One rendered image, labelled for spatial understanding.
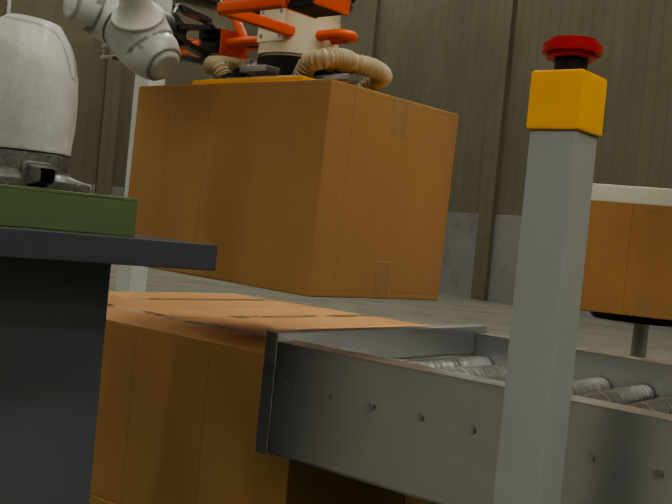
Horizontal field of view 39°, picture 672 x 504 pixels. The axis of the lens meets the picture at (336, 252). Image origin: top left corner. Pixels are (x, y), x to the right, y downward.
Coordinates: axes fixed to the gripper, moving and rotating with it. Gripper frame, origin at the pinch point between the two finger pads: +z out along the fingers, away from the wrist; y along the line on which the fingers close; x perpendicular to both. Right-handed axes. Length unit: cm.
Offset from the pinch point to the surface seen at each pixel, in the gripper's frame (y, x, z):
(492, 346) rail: 63, 63, 31
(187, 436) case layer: 86, 22, -19
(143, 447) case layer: 91, 8, -19
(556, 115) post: 25, 115, -52
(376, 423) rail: 70, 80, -34
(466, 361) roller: 66, 63, 20
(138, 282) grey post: 79, -249, 185
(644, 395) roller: 66, 99, 25
